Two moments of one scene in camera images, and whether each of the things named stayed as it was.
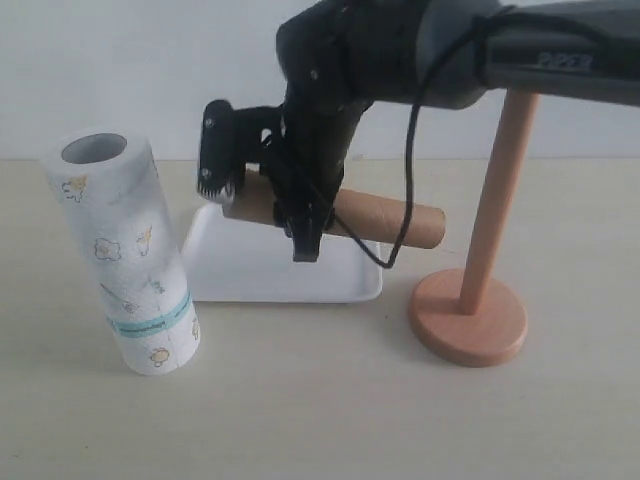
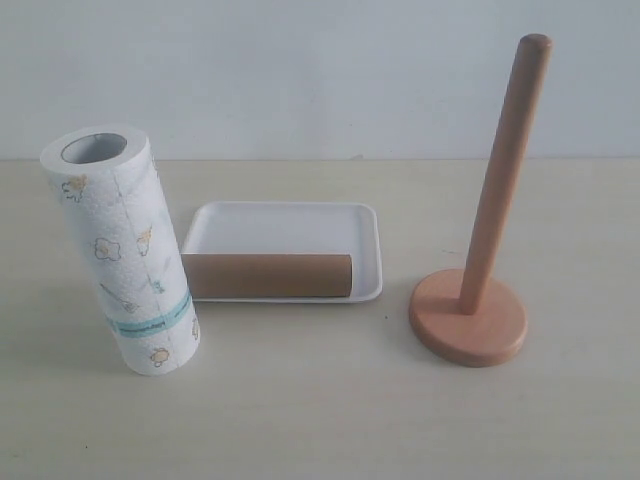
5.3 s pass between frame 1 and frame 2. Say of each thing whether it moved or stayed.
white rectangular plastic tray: stayed
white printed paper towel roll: stayed
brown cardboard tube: moved
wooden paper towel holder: stayed
